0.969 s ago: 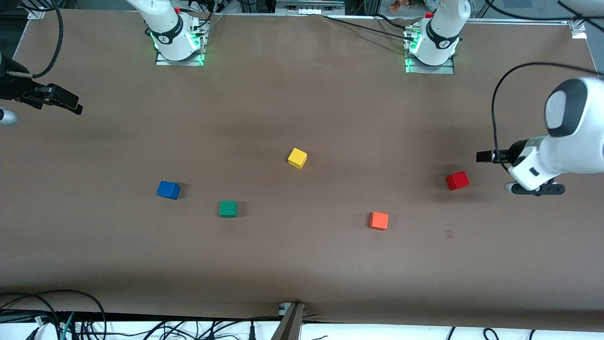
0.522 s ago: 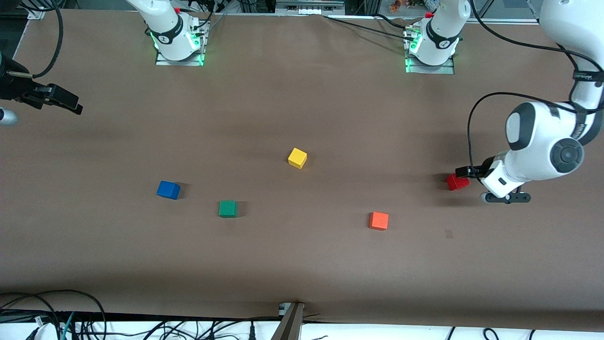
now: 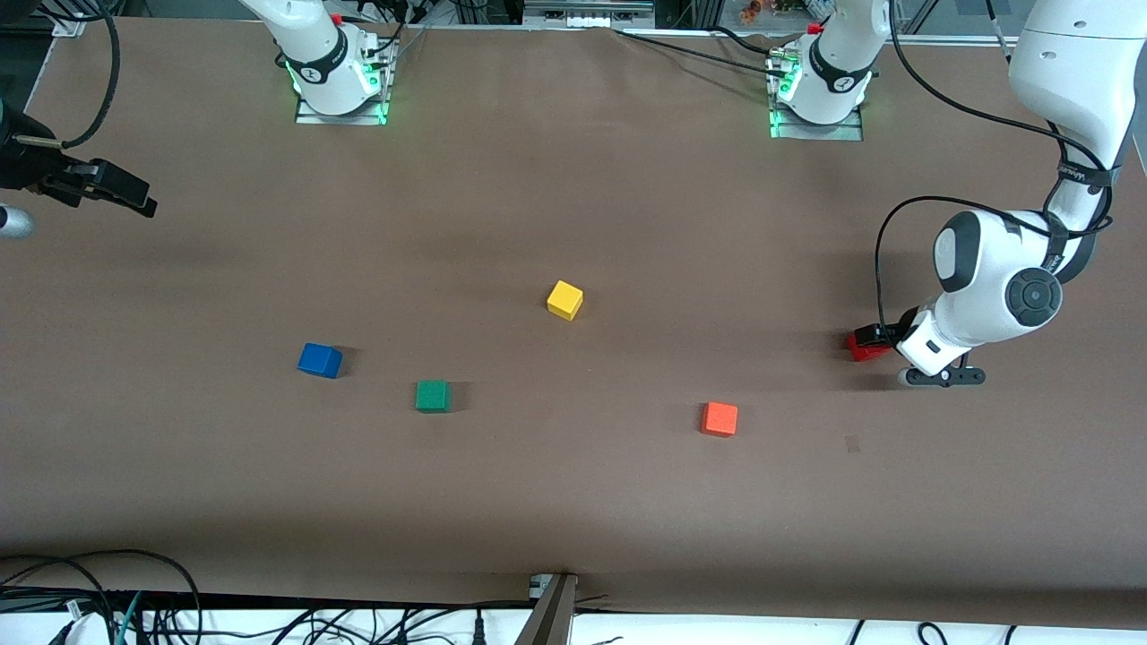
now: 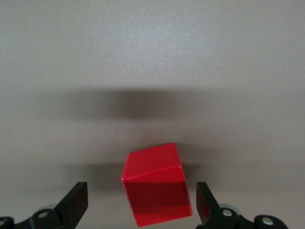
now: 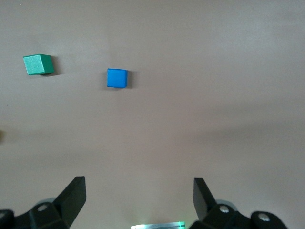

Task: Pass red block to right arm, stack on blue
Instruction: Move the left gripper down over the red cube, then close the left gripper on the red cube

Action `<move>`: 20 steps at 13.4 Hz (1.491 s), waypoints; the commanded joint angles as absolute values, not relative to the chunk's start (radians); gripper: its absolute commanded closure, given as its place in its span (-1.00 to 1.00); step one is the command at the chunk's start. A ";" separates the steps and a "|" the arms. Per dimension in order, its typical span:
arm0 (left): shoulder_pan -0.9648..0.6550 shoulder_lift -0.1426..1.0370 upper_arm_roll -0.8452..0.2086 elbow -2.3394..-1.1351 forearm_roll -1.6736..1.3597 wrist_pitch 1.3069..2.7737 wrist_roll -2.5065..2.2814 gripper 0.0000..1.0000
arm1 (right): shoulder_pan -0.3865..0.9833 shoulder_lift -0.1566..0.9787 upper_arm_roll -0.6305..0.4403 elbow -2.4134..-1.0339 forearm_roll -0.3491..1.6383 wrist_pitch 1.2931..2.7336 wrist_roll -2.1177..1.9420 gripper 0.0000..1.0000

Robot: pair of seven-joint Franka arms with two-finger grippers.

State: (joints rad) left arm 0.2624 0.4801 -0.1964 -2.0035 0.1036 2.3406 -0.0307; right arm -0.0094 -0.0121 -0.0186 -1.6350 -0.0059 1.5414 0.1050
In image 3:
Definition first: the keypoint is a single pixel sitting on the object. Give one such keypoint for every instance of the green wooden block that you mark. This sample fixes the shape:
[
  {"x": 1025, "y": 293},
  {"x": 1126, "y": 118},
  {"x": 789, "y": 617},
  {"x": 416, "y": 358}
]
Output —
[{"x": 432, "y": 396}]

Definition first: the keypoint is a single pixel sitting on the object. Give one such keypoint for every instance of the black power plug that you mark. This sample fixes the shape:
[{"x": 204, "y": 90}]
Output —
[{"x": 479, "y": 629}]

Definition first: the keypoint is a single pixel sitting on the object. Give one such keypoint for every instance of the grey power strip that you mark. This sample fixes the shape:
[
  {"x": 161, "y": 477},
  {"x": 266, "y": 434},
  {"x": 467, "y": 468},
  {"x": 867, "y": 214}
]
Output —
[{"x": 587, "y": 12}]

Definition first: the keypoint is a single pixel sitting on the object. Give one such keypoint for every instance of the orange wooden block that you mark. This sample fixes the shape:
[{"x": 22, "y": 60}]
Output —
[{"x": 720, "y": 419}]

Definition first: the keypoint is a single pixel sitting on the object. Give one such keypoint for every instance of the brown camera pole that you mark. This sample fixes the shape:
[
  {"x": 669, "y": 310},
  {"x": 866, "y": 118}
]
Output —
[{"x": 548, "y": 618}]

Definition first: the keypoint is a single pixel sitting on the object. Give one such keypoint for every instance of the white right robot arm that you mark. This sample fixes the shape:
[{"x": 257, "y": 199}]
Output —
[{"x": 323, "y": 72}]

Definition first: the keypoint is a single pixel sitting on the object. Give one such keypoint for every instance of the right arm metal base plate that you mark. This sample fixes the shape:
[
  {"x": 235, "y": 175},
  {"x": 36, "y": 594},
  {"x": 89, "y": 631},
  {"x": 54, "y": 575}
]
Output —
[{"x": 381, "y": 85}]

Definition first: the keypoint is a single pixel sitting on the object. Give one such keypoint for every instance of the blue wooden block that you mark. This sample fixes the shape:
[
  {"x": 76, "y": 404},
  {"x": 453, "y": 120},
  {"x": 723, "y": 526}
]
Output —
[{"x": 318, "y": 361}]

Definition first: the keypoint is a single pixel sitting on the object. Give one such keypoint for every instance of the red wooden block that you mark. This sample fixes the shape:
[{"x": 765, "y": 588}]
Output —
[{"x": 862, "y": 353}]

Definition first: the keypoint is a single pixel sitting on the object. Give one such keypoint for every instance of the yellow wooden block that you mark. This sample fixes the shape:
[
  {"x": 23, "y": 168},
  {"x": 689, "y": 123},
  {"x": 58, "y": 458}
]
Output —
[{"x": 564, "y": 300}]

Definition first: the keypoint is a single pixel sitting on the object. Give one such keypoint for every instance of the small metal clamp bracket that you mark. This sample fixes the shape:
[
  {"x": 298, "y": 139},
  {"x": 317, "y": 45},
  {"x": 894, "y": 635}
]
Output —
[{"x": 539, "y": 587}]

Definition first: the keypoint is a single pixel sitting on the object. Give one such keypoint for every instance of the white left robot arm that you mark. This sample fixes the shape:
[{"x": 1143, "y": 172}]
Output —
[{"x": 986, "y": 269}]

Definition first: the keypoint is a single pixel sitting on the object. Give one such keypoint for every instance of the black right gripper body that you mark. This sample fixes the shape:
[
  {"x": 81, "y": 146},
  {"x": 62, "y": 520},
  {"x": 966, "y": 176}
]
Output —
[{"x": 20, "y": 165}]

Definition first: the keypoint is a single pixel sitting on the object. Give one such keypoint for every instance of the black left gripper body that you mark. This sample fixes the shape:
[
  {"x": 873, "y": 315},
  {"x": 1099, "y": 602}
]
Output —
[{"x": 907, "y": 323}]

